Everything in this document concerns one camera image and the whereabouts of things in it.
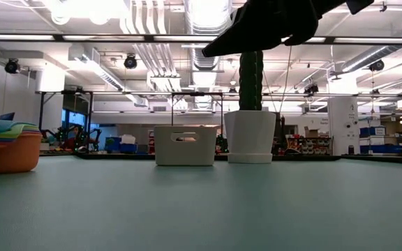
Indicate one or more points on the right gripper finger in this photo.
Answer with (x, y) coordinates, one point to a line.
(246, 38)

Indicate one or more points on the yellow measuring cup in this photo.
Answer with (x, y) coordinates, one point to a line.
(33, 130)

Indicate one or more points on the green measuring cup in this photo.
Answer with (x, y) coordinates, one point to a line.
(19, 128)

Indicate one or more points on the orange measuring cup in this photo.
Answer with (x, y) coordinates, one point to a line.
(9, 157)

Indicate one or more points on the background black robot arm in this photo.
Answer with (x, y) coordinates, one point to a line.
(82, 137)

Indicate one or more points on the translucent white plastic basket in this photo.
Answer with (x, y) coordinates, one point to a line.
(187, 153)

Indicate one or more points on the green cactus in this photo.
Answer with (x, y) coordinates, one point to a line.
(251, 83)

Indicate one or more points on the white hexagonal plant pot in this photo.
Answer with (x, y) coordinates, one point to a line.
(250, 136)

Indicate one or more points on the round black ceiling speaker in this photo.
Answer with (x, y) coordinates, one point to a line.
(12, 66)
(376, 65)
(130, 61)

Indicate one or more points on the cardboard box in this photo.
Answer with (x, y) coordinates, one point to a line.
(312, 132)

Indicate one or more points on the white building column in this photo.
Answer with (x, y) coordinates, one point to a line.
(342, 125)

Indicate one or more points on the background parts shelf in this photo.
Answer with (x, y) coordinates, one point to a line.
(309, 146)

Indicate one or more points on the stacked blue storage bins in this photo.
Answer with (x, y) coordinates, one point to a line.
(375, 139)

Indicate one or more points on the blue storage bin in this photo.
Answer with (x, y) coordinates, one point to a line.
(113, 144)

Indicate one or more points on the blue chair back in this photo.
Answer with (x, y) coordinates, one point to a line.
(7, 116)

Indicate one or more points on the silver ceiling air duct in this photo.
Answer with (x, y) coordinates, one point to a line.
(204, 59)

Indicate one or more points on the black background workstation frame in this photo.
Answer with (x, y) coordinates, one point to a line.
(41, 111)
(197, 93)

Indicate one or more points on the black aluminium table frame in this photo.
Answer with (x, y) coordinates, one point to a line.
(309, 158)

